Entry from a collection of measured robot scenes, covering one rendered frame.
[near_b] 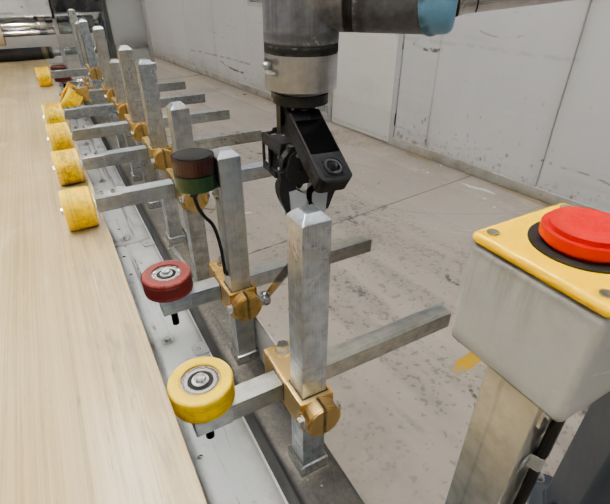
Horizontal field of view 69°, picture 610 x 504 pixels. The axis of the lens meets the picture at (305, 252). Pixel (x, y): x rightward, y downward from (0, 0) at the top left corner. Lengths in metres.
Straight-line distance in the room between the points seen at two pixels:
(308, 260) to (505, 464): 0.26
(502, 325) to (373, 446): 1.40
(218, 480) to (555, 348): 0.68
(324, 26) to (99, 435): 0.51
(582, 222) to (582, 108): 3.03
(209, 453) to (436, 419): 1.04
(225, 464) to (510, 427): 0.62
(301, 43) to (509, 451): 0.44
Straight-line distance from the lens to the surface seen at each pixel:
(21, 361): 0.70
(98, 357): 0.66
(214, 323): 0.97
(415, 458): 1.62
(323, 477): 0.73
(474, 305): 0.25
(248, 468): 0.84
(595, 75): 3.23
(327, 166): 0.53
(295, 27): 0.54
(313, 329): 0.52
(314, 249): 0.46
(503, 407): 0.29
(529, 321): 0.23
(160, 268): 0.79
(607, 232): 0.23
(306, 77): 0.55
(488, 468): 0.33
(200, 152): 0.66
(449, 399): 1.80
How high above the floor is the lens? 1.33
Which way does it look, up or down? 32 degrees down
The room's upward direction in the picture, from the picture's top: straight up
